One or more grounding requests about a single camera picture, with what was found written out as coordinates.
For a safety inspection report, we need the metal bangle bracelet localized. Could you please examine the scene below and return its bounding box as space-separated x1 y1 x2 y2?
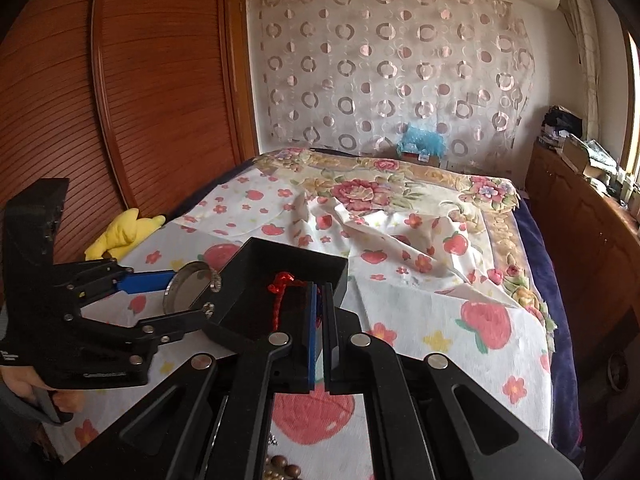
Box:
162 260 222 316

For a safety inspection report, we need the dark wooden bead bracelet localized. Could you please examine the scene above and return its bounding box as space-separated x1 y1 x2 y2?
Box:
261 454 304 480

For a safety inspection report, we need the red cord knot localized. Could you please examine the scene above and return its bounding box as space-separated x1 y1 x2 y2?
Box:
268 271 307 332

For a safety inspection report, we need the black jewelry box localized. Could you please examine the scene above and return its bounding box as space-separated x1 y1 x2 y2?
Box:
203 237 348 352

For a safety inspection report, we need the person's left hand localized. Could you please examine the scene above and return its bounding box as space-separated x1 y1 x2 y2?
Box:
1 366 85 414

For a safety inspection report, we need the yellow plush toy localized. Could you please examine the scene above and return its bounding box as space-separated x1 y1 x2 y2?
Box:
85 208 166 261

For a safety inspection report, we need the strawberry floral bed sheet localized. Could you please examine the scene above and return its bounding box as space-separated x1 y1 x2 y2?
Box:
48 167 552 479

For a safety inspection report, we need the wooden wardrobe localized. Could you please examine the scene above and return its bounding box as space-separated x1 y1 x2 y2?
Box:
1 0 258 262

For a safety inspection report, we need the floral quilt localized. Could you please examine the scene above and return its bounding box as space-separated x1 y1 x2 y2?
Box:
256 148 556 333

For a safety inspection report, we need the wooden sideboard cabinet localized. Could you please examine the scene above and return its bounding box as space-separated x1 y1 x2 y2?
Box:
525 143 639 363

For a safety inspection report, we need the blue plastic bag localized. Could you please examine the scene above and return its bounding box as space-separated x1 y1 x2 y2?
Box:
396 126 446 158

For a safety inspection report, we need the pink circle patterned curtain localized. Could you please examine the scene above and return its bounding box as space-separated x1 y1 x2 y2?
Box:
250 0 535 174

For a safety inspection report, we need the cardboard box on cabinet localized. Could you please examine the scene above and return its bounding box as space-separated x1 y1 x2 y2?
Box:
560 134 602 178

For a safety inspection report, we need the black bag on cabinet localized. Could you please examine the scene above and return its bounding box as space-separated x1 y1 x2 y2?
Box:
539 105 582 146

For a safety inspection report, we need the beige side curtain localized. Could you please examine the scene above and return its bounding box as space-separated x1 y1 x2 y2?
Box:
567 0 600 140

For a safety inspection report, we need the window with wooden frame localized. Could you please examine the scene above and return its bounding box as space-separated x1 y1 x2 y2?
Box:
620 28 639 182

